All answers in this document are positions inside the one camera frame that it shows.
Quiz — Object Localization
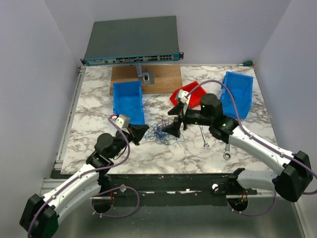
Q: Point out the silver ratchet wrench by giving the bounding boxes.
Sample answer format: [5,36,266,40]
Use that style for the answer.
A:
[223,144,231,160]

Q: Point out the small silver combination wrench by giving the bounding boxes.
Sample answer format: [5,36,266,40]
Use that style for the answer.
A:
[199,125,210,149]

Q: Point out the wooden board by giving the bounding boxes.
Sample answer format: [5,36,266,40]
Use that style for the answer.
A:
[109,64,183,95]

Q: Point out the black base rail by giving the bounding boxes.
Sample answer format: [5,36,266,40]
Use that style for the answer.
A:
[85,170,257,207]

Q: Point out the left blue plastic bin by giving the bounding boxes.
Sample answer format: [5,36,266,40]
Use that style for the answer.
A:
[113,81,145,125]

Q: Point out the right blue plastic bin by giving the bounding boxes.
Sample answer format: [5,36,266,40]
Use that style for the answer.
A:
[220,71,253,119]

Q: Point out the green handled screwdriver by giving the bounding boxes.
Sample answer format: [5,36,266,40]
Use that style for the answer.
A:
[238,60,254,67]

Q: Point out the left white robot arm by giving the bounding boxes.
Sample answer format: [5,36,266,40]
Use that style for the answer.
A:
[19,124,149,238]

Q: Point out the red plastic bin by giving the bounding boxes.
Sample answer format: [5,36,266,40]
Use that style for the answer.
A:
[169,81,206,109]

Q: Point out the aluminium frame rail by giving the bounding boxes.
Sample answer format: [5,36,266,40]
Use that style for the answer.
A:
[53,66,86,170]

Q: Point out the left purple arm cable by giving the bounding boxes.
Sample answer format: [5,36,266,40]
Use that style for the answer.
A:
[27,115,131,238]

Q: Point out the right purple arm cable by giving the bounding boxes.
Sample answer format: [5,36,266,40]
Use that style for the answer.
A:
[184,79,317,216]

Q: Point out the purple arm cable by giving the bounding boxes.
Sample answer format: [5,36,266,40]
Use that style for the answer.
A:
[27,115,131,238]
[184,79,317,216]

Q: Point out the blue purple cables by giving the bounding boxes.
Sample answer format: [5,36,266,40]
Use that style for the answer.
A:
[144,118,185,148]

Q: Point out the blue plastic bin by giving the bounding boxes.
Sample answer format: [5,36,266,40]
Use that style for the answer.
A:
[220,71,253,119]
[113,81,145,125]

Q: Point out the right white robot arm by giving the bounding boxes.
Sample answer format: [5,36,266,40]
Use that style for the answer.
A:
[162,91,313,202]

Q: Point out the grey network switch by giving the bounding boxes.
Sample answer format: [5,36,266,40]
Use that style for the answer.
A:
[81,16,184,66]

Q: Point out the grey metal stand bracket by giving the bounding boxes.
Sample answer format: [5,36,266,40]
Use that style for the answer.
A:
[135,63,155,85]

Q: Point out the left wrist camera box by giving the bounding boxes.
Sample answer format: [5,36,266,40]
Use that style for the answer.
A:
[112,114,130,129]

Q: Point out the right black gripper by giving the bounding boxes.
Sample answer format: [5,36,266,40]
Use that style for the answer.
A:
[161,103,212,138]

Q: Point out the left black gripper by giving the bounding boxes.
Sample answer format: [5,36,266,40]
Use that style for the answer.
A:
[109,123,149,159]

